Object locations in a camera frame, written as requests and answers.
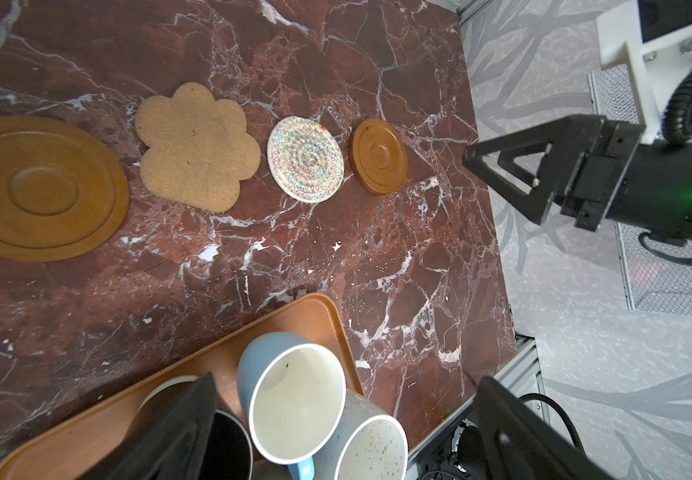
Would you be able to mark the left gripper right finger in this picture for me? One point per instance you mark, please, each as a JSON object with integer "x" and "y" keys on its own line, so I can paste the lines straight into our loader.
{"x": 518, "y": 445}

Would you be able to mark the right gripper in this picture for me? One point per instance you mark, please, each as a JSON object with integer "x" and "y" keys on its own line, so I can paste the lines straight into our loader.
{"x": 599, "y": 169}

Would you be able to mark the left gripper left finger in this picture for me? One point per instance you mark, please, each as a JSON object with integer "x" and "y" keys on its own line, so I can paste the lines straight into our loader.
{"x": 171, "y": 446}

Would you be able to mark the black mug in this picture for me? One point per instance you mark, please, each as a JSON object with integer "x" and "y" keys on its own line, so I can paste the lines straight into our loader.
{"x": 229, "y": 452}

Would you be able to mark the large round wooden coaster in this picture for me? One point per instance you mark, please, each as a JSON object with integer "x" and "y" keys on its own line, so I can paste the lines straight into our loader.
{"x": 378, "y": 157}

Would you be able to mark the woven round coaster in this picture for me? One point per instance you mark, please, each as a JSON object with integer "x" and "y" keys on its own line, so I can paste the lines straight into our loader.
{"x": 305, "y": 160}

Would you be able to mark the small round wooden coaster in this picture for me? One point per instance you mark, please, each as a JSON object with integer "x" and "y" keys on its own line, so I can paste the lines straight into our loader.
{"x": 62, "y": 191}

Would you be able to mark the cork flower coaster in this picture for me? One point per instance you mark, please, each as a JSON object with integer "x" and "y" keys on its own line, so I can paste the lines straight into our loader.
{"x": 198, "y": 148}

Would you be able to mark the light blue mug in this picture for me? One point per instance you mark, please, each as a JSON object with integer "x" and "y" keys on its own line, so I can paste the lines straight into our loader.
{"x": 293, "y": 394}

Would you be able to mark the white speckled mug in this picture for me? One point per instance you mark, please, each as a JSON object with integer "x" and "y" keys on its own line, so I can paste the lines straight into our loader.
{"x": 368, "y": 443}

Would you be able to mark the pink object in basket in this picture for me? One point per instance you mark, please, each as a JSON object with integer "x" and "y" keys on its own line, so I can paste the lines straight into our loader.
{"x": 642, "y": 271}

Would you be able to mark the white wire mesh basket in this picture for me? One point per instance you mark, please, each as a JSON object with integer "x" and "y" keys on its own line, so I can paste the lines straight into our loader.
{"x": 672, "y": 291}

